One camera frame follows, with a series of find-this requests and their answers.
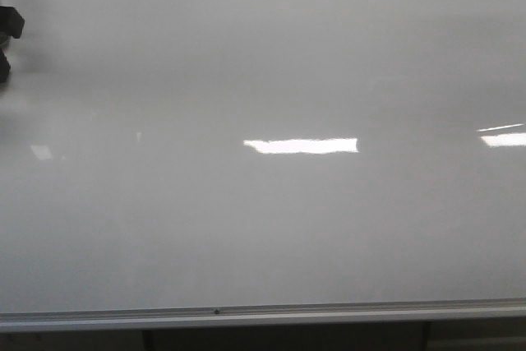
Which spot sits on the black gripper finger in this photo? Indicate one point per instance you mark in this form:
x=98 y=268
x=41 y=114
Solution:
x=5 y=67
x=11 y=22

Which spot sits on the white whiteboard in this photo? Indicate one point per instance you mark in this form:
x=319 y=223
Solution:
x=200 y=153

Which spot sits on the aluminium whiteboard tray rail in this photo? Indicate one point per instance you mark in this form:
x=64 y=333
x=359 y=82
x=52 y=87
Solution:
x=269 y=315

